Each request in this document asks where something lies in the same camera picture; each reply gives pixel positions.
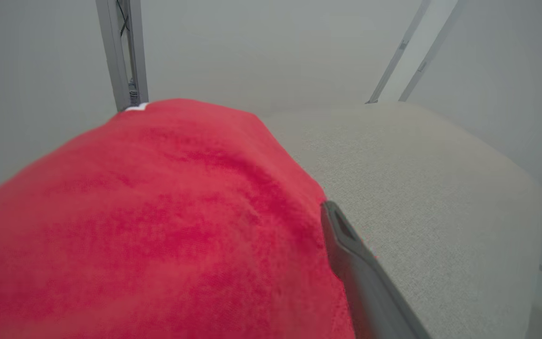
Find grey fabric sofa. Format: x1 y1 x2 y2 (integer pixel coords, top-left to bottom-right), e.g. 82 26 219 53
256 101 542 339

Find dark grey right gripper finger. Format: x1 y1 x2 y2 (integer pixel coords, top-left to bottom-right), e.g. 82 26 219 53
320 200 432 339

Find narrow white partition panel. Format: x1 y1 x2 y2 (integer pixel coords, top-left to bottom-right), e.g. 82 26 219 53
127 0 430 115

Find white partition panel beside sofa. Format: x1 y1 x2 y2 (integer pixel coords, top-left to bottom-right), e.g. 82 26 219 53
399 0 542 293

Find wide white partition panel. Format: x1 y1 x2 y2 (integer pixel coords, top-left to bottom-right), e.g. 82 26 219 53
0 0 127 206

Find red garment with white waistband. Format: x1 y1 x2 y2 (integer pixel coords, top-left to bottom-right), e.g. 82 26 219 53
0 98 357 339

